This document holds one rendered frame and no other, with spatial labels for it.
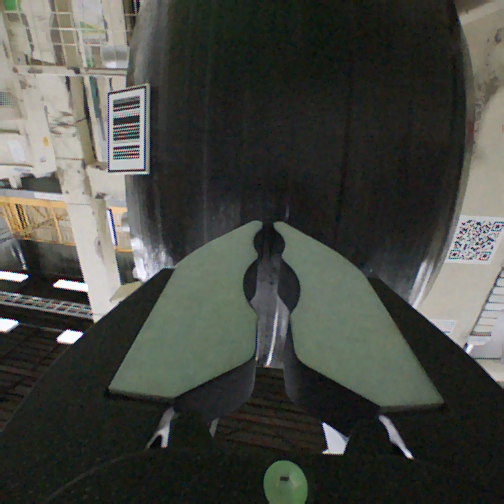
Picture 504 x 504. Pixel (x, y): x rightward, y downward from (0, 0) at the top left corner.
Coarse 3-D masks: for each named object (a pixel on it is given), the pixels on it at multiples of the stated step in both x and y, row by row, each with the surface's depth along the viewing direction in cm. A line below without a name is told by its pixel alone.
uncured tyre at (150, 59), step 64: (192, 0) 19; (256, 0) 19; (320, 0) 19; (384, 0) 19; (448, 0) 20; (128, 64) 23; (192, 64) 19; (256, 64) 19; (320, 64) 19; (384, 64) 19; (448, 64) 19; (192, 128) 19; (256, 128) 19; (320, 128) 19; (384, 128) 19; (448, 128) 19; (128, 192) 23; (192, 192) 20; (256, 192) 20; (320, 192) 20; (384, 192) 20; (448, 192) 20; (384, 256) 21
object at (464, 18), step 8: (456, 0) 34; (464, 0) 33; (472, 0) 32; (480, 0) 30; (488, 0) 29; (496, 0) 29; (456, 8) 34; (464, 8) 33; (472, 8) 32; (480, 8) 31; (488, 8) 31; (496, 8) 30; (464, 16) 33; (472, 16) 33; (480, 16) 33
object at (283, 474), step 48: (192, 432) 5; (384, 432) 5; (96, 480) 4; (144, 480) 4; (192, 480) 4; (240, 480) 4; (288, 480) 4; (336, 480) 4; (384, 480) 4; (432, 480) 4
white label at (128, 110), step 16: (112, 96) 21; (128, 96) 20; (144, 96) 19; (112, 112) 21; (128, 112) 20; (144, 112) 20; (112, 128) 21; (128, 128) 20; (144, 128) 20; (112, 144) 21; (128, 144) 20; (144, 144) 20; (112, 160) 21; (128, 160) 21; (144, 160) 20
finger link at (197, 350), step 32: (256, 224) 11; (192, 256) 9; (224, 256) 9; (256, 256) 9; (192, 288) 8; (224, 288) 8; (256, 288) 10; (160, 320) 7; (192, 320) 7; (224, 320) 7; (256, 320) 7; (128, 352) 6; (160, 352) 6; (192, 352) 6; (224, 352) 6; (256, 352) 6; (128, 384) 5; (160, 384) 5; (192, 384) 5; (224, 384) 6
